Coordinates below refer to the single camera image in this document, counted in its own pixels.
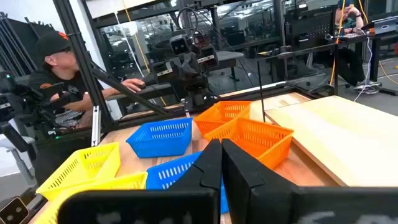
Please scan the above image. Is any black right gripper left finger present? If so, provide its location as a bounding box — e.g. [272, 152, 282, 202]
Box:
[57, 139, 223, 224]

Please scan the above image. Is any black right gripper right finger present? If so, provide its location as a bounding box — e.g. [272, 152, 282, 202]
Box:
[221, 139, 398, 224]

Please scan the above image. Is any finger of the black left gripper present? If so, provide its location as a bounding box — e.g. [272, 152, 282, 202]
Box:
[150, 57, 188, 82]
[186, 45, 220, 77]

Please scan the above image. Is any yellow plastic basket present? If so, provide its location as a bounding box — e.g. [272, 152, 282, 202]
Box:
[32, 171, 149, 224]
[35, 142, 121, 202]

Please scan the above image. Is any blue plastic basket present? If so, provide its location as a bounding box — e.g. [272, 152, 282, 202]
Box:
[126, 117, 193, 159]
[146, 151, 230, 215]

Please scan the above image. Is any red-orange plastic basket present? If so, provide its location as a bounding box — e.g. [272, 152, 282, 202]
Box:
[193, 100, 252, 137]
[203, 117, 295, 170]

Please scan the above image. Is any person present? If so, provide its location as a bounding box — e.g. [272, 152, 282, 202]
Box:
[312, 0, 382, 95]
[27, 30, 147, 129]

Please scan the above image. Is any black perforated panel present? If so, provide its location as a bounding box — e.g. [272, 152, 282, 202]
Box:
[284, 11, 336, 47]

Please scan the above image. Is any black desk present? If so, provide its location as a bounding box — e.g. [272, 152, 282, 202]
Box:
[257, 30, 398, 96]

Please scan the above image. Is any silver laptop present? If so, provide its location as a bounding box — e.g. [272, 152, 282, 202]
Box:
[360, 15, 398, 37]

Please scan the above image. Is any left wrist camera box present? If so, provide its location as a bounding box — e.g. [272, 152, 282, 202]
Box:
[169, 34, 191, 57]

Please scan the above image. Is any yellow hanging cable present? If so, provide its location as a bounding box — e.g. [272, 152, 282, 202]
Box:
[328, 0, 346, 86]
[121, 0, 150, 75]

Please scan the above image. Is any black rig frame post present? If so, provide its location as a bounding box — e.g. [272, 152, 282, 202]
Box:
[52, 0, 170, 133]

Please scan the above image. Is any white metal bracket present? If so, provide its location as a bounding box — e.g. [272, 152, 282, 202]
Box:
[91, 105, 101, 147]

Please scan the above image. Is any black stereo camera box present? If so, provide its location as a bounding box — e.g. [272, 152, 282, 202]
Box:
[0, 196, 30, 224]

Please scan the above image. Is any white cable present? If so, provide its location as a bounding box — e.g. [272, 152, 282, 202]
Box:
[353, 37, 373, 103]

